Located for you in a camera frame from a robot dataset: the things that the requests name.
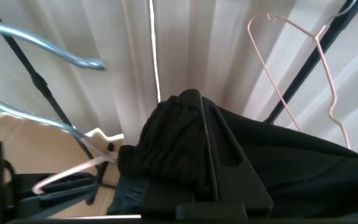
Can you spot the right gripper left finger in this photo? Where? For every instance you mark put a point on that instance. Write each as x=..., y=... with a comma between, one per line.
x=163, y=202

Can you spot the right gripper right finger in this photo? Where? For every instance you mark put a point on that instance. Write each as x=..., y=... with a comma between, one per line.
x=241, y=186

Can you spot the black shorts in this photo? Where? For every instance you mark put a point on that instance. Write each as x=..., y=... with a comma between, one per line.
x=172, y=140

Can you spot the pink clothes hanger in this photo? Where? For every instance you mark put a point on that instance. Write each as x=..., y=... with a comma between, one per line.
x=85, y=63
x=333, y=93

